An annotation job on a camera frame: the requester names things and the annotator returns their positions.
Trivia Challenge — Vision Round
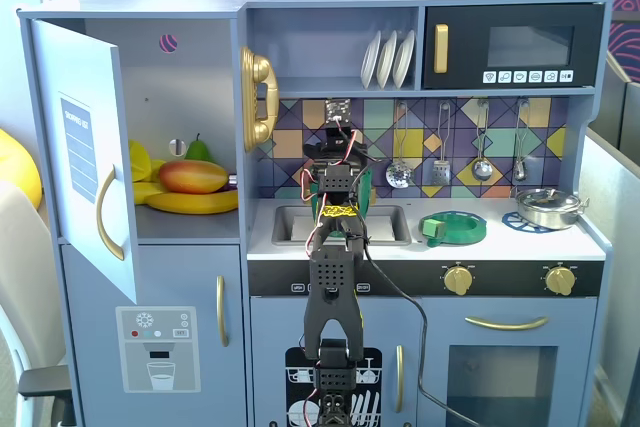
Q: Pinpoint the small wrist camera board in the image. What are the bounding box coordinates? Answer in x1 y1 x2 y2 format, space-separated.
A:
324 97 352 124

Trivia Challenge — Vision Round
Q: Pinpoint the gold stove knob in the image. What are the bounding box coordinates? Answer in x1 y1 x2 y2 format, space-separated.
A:
544 264 577 297
443 263 476 297

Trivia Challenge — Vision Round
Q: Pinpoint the metal slotted spatula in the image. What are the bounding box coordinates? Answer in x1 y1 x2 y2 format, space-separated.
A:
430 101 454 187

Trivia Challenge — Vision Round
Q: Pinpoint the green toy pear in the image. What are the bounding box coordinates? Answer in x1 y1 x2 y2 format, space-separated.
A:
184 132 212 164

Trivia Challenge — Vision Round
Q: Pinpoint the black power cable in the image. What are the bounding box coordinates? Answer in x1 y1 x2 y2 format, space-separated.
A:
358 236 484 427

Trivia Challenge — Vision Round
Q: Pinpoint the grey office partition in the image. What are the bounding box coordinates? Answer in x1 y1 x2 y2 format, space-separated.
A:
582 49 640 427

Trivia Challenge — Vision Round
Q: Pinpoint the yellow bean bag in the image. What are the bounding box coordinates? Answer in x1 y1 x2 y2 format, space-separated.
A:
0 127 43 209

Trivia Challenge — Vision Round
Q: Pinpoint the blue oven door glass window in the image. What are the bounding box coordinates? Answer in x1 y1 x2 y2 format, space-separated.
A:
419 295 599 427

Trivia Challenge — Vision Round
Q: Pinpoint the blue cabinet door gold handle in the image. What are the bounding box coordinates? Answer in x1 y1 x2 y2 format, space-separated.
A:
29 18 139 306

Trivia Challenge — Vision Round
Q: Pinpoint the steel pot with lid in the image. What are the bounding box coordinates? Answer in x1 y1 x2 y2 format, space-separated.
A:
514 186 589 231

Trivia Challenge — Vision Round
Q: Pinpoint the blue toy kitchen unit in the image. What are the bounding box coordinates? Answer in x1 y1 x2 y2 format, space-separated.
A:
17 0 615 427

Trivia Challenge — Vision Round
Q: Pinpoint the metal skimmer spoon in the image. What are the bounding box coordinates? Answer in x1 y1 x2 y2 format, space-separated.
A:
384 100 417 190

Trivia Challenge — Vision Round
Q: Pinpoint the metal ladle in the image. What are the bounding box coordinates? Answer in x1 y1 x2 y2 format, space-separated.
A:
471 98 494 183

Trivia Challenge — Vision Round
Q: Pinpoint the blue round trivet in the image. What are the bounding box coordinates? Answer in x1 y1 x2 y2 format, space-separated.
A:
501 210 557 235

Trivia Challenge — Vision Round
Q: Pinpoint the green round lid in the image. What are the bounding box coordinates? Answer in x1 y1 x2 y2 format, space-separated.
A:
418 209 488 249

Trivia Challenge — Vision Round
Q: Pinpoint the black toy microwave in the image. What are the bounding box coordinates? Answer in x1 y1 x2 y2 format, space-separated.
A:
422 2 606 91

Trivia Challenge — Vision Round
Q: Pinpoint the grey toy sink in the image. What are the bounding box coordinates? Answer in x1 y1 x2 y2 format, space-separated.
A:
271 203 414 247

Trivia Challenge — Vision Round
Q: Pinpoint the white toy plate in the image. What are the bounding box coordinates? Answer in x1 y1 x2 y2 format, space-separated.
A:
391 28 417 90
375 29 400 90
360 29 384 90

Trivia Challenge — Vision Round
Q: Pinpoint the white office chair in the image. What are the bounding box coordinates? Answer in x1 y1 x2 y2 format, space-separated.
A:
0 178 77 427

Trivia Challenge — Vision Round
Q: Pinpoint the gold toy telephone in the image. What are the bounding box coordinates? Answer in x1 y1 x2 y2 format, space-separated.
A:
239 44 281 154

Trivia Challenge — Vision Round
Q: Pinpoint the red yellow toy mango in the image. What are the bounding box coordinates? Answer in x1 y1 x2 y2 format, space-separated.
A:
157 159 231 195

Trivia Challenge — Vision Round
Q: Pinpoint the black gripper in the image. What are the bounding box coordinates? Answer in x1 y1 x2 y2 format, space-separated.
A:
302 128 372 172

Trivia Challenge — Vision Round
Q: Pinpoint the yellow toy star fruit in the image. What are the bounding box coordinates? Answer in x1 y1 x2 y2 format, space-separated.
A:
127 138 167 184

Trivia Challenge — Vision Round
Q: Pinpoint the blue freezer door dispenser print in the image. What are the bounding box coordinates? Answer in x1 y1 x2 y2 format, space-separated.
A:
59 243 244 427

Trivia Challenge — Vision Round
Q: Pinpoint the green printed cup container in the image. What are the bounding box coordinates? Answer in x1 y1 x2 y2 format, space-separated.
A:
308 165 376 231

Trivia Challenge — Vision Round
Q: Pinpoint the blue dishwasher door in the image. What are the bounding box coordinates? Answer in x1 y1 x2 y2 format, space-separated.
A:
249 295 422 427

